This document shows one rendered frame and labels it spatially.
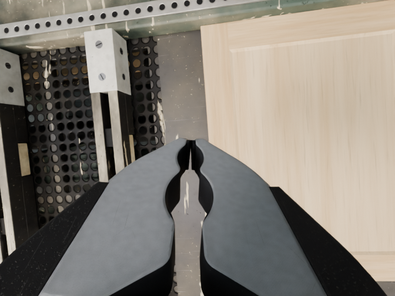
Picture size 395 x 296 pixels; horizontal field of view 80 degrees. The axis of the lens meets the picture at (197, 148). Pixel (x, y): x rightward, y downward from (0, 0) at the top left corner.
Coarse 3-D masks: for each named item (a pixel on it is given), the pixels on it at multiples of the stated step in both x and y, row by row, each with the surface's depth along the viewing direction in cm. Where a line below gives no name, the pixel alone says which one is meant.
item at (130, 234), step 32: (160, 160) 10; (128, 192) 8; (160, 192) 8; (96, 224) 7; (128, 224) 7; (160, 224) 7; (64, 256) 6; (96, 256) 6; (128, 256) 6; (160, 256) 6; (64, 288) 5; (96, 288) 5; (128, 288) 5; (160, 288) 6
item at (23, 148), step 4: (20, 144) 57; (24, 144) 59; (20, 148) 57; (24, 148) 58; (20, 152) 57; (24, 152) 58; (20, 156) 57; (24, 156) 58; (28, 156) 60; (20, 160) 57; (24, 160) 58; (28, 160) 59; (24, 164) 58; (28, 164) 59; (24, 168) 58; (28, 168) 59; (24, 172) 58; (28, 172) 59
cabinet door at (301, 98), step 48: (240, 48) 50; (288, 48) 49; (336, 48) 48; (384, 48) 47; (240, 96) 51; (288, 96) 50; (336, 96) 49; (384, 96) 47; (240, 144) 52; (288, 144) 50; (336, 144) 49; (384, 144) 48; (288, 192) 51; (336, 192) 50; (384, 192) 49; (384, 240) 49
